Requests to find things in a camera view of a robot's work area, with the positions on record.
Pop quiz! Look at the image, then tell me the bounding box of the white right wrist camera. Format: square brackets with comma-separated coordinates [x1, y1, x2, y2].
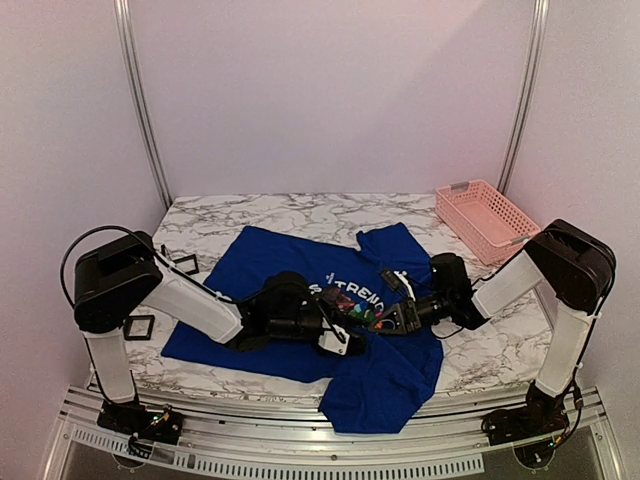
[380, 269, 416, 300]

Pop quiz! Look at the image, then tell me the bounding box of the pink perforated plastic basket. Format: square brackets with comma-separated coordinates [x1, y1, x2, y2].
[436, 180, 541, 265]

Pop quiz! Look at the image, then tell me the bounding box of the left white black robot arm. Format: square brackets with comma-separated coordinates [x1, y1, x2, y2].
[71, 229, 352, 434]

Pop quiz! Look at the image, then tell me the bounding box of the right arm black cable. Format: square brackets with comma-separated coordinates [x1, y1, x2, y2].
[404, 269, 501, 339]

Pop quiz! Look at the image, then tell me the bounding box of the aluminium front rail frame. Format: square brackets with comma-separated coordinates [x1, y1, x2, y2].
[42, 387, 625, 479]

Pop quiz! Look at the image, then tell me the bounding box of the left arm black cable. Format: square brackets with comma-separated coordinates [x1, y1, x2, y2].
[59, 225, 151, 306]

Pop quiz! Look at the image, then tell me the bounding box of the aluminium corner post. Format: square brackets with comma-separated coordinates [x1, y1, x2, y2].
[496, 0, 550, 196]
[114, 0, 173, 210]

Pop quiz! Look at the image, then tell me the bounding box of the blue printed t-shirt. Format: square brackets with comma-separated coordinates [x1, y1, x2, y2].
[161, 223, 444, 434]

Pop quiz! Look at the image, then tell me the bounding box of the left aluminium corner post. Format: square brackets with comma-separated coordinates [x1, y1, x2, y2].
[114, 0, 173, 210]

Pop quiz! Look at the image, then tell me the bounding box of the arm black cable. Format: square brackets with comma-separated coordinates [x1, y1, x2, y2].
[404, 269, 501, 339]
[59, 225, 151, 306]

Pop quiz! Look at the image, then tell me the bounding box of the right aluminium corner post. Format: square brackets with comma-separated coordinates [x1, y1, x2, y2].
[496, 0, 550, 196]

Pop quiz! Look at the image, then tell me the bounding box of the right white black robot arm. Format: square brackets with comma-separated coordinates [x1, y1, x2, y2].
[368, 219, 617, 436]

